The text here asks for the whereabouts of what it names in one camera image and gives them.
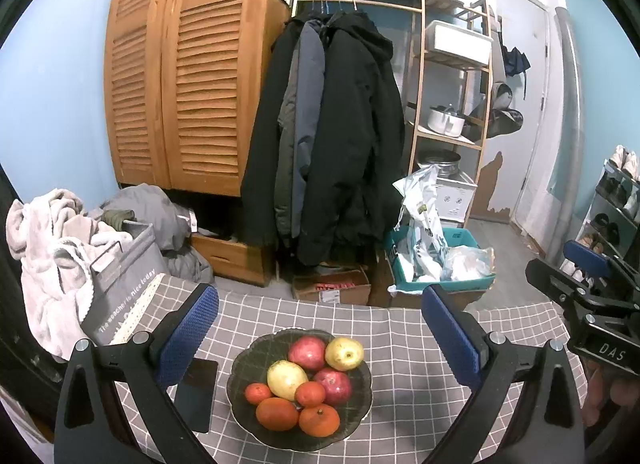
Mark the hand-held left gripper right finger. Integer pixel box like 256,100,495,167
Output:
420,284,586,464

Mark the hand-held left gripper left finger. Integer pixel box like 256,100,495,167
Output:
54,283,221,464

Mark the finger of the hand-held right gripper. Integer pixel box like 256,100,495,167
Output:
562,240,628,290
525,258,601,317

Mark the small tangerine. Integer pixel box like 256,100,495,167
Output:
294,380,327,408
244,382,273,406

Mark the yellow-green pear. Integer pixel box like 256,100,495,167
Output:
325,337,365,371
266,360,309,401

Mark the red apple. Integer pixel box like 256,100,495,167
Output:
289,335,328,371
312,368,352,406

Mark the dark green glass bowl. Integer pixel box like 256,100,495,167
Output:
226,328,374,452

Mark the orange with stem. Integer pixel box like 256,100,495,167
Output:
299,404,341,437

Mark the person's right hand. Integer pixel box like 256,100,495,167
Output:
582,359,640,427

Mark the shoe rack with shoes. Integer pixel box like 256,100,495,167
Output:
575,144,640,280

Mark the grey checked tablecloth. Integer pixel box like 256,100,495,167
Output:
107,274,586,464

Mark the metal shoe rack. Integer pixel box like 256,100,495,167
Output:
570,159,640,285

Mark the black smartphone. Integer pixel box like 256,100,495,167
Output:
172,358,220,434

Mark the clear plastic bag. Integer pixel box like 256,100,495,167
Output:
440,245,493,282

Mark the wooden drawer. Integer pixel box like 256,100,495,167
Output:
190,234,273,287

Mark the grey fabric bag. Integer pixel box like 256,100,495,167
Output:
80,221,171,347

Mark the large cardboard box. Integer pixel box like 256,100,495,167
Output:
370,249,493,310

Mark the teal box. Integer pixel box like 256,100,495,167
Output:
390,228,497,295

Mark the silver pipe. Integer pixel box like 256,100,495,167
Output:
547,6,586,250

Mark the pile of grey clothes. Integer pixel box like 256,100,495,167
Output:
100,184,216,285

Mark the white patterned box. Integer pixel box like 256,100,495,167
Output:
435,171,478,222

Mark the cardboard box with red label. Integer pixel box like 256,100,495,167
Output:
291,269,372,304

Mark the white door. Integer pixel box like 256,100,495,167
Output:
492,0,551,230

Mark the metal basin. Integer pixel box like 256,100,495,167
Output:
417,151,461,180

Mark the dark hanging bag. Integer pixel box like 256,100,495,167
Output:
485,84,525,139

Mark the white pot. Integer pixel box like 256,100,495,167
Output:
426,105,467,137

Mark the black umbrella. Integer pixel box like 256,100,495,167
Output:
501,44,531,77

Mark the wooden shelf unit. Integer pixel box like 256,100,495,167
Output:
407,0,496,225

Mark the large black hooded coat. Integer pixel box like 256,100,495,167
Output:
295,11,407,266

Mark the grey jacket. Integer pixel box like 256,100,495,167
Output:
277,19,326,245

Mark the white storage box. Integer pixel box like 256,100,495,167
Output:
432,21,492,65

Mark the wooden louvered wardrobe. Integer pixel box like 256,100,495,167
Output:
102,0,293,197

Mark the wooden clothes rail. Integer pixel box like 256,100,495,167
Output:
292,0,423,12

